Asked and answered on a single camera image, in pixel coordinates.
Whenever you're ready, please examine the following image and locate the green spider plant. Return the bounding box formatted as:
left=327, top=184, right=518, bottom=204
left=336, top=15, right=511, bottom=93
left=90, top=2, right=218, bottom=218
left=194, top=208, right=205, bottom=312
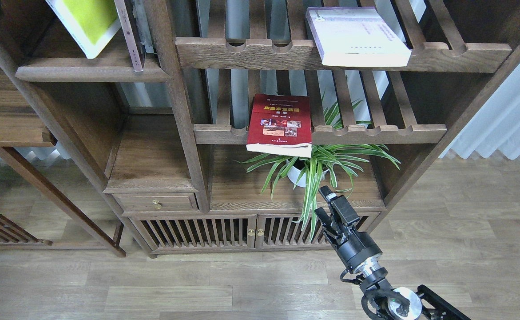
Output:
left=238, top=100, right=401, bottom=243

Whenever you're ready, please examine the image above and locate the red paperback book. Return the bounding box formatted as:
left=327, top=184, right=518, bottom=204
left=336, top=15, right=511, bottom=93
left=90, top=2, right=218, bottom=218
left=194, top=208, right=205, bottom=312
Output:
left=247, top=94, right=312, bottom=158

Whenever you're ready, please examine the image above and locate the brass drawer knob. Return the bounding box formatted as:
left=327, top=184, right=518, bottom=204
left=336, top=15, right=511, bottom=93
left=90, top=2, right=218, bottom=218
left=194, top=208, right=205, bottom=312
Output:
left=152, top=199, right=162, bottom=210

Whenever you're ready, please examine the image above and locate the white purple paperback book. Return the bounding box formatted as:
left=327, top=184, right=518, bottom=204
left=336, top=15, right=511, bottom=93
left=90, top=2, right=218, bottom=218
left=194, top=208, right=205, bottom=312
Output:
left=306, top=7, right=411, bottom=68

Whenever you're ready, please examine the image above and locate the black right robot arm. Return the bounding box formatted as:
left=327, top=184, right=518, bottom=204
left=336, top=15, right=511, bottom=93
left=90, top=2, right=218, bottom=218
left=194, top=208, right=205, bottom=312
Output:
left=315, top=186, right=467, bottom=320

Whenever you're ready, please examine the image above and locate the thin upright pink book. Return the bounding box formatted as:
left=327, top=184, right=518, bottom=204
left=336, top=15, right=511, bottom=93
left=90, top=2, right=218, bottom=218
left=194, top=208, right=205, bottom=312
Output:
left=114, top=0, right=146, bottom=72

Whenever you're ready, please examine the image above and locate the white pleated curtain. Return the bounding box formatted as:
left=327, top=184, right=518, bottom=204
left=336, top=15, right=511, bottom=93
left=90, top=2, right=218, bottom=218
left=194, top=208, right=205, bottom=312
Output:
left=441, top=64, right=520, bottom=160

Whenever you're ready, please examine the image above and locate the grey upright book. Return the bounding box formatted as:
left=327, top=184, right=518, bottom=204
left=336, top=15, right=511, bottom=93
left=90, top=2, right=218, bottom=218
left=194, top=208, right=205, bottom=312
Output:
left=131, top=0, right=155, bottom=53

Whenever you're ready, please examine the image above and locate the dark wooden bookshelf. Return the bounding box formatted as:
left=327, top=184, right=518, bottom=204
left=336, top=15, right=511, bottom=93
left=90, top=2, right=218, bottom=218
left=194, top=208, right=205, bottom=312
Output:
left=0, top=0, right=520, bottom=257

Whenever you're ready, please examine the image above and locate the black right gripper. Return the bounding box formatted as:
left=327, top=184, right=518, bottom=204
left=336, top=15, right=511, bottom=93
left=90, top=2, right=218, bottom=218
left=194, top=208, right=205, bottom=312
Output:
left=314, top=186, right=382, bottom=274

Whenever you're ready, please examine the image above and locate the yellow green paperback book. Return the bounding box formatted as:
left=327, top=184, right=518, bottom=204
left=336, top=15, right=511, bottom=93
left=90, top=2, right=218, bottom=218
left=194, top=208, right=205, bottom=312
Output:
left=46, top=0, right=120, bottom=59

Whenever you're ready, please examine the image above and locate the white plant pot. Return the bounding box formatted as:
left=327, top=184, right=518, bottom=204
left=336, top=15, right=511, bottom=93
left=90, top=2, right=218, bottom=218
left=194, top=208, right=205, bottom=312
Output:
left=287, top=160, right=309, bottom=187

